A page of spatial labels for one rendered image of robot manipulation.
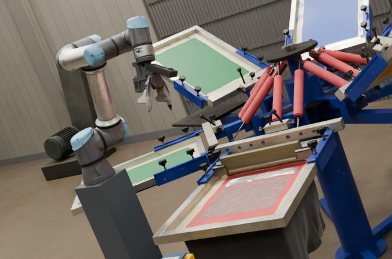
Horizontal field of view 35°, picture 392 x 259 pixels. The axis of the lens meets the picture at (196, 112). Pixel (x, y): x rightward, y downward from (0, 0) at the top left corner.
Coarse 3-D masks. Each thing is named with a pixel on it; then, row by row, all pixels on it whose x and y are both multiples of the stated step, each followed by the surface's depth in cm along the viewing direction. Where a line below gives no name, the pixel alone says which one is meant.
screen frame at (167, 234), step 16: (304, 176) 250; (192, 192) 283; (304, 192) 243; (192, 208) 273; (288, 208) 226; (176, 224) 260; (224, 224) 234; (240, 224) 229; (256, 224) 226; (272, 224) 223; (160, 240) 248; (176, 240) 244
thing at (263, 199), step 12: (276, 168) 283; (300, 168) 271; (264, 180) 273; (276, 180) 268; (288, 180) 263; (252, 192) 265; (264, 192) 259; (276, 192) 254; (240, 204) 257; (252, 204) 252; (264, 204) 247; (276, 204) 243; (240, 216) 245; (252, 216) 240
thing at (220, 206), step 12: (228, 180) 291; (216, 192) 281; (228, 192) 276; (240, 192) 270; (204, 204) 273; (216, 204) 267; (228, 204) 262; (204, 216) 259; (216, 216) 254; (228, 216) 249
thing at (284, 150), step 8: (280, 144) 279; (288, 144) 276; (296, 144) 274; (240, 152) 290; (248, 152) 286; (256, 152) 284; (264, 152) 282; (272, 152) 280; (280, 152) 279; (288, 152) 277; (224, 160) 292; (232, 160) 290; (240, 160) 289; (248, 160) 287; (256, 160) 285; (264, 160) 283; (272, 160) 282; (232, 168) 292
